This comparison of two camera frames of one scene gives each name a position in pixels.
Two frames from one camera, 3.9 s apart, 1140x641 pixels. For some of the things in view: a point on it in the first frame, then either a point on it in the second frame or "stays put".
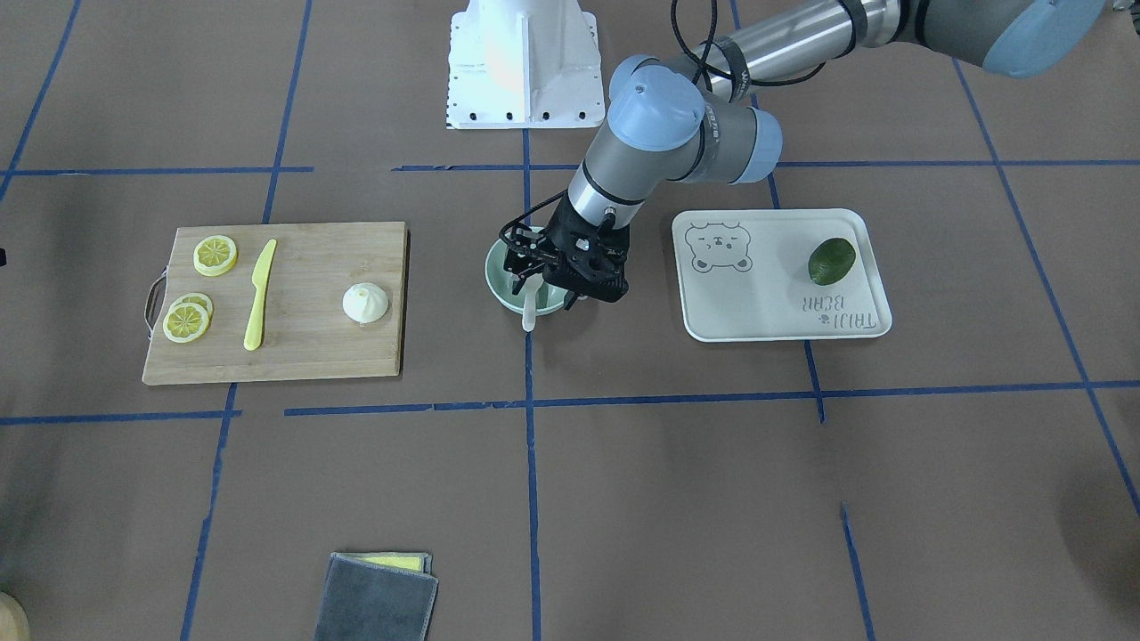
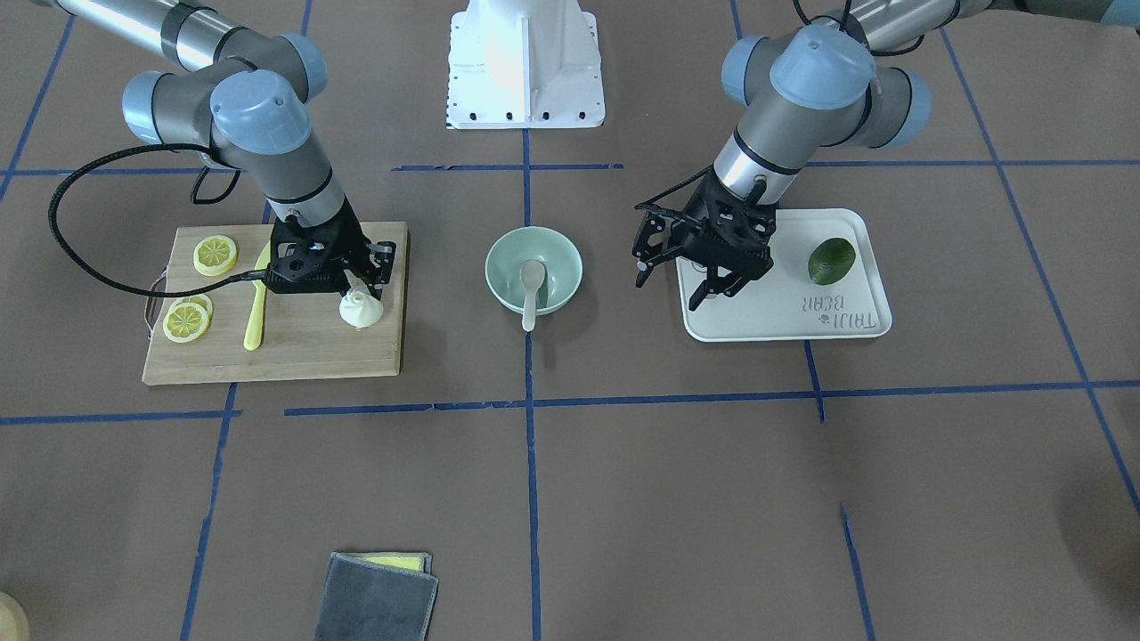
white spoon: (533, 283) stays put
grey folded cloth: (377, 596) stays put
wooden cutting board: (272, 303) stays put
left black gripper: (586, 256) -> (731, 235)
